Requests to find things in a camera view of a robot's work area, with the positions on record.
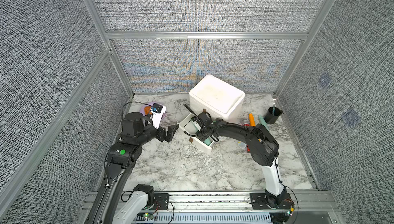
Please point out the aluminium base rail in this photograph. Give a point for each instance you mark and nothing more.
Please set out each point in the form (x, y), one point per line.
(241, 207)

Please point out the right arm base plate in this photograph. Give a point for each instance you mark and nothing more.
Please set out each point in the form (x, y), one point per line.
(262, 201)

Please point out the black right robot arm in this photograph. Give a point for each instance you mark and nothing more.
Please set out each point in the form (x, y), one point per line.
(263, 148)

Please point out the pink microphone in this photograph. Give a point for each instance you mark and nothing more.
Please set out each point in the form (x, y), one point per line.
(242, 145)

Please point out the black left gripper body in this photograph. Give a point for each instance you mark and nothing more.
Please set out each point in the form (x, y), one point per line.
(163, 132)

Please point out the teal microphone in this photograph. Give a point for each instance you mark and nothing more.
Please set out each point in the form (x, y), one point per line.
(263, 122)
(206, 140)

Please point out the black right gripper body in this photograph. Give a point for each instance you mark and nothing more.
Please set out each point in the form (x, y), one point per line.
(204, 121)

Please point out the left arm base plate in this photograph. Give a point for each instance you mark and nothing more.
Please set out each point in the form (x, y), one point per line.
(160, 202)

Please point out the purple plate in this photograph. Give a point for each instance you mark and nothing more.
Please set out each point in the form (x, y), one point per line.
(148, 104)

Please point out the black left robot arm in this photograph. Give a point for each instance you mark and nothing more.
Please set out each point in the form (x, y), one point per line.
(121, 158)

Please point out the black mug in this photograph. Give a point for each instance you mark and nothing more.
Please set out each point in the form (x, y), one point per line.
(271, 119)

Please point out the white three-drawer storage unit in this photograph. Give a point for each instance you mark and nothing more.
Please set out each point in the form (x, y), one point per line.
(218, 98)

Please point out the orange microphone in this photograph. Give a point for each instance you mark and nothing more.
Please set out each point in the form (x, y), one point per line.
(251, 120)

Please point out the orange pastry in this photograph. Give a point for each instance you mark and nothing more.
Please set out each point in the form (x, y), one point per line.
(148, 110)

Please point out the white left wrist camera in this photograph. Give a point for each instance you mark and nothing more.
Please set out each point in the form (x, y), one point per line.
(158, 111)

